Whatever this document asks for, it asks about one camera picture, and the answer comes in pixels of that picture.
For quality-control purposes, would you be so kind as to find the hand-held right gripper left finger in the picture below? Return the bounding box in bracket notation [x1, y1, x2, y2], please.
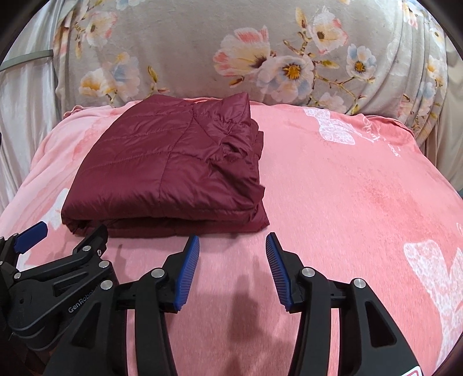
[43, 235, 201, 376]

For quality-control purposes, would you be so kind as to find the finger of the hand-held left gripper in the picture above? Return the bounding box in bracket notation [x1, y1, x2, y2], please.
[14, 224, 117, 292]
[0, 221, 49, 270]

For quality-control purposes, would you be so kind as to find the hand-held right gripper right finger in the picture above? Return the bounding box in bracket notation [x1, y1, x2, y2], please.
[265, 232, 422, 376]

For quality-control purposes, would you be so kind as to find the maroon quilted jacket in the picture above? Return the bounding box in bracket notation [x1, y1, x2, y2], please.
[61, 92, 271, 239]

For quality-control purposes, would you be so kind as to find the pink printed blanket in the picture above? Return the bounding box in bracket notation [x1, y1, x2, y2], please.
[0, 97, 463, 376]

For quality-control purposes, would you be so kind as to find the grey satin sheet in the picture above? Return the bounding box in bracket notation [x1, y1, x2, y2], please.
[0, 0, 73, 214]

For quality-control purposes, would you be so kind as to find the grey floral blanket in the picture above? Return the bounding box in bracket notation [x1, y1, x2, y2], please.
[52, 0, 449, 140]

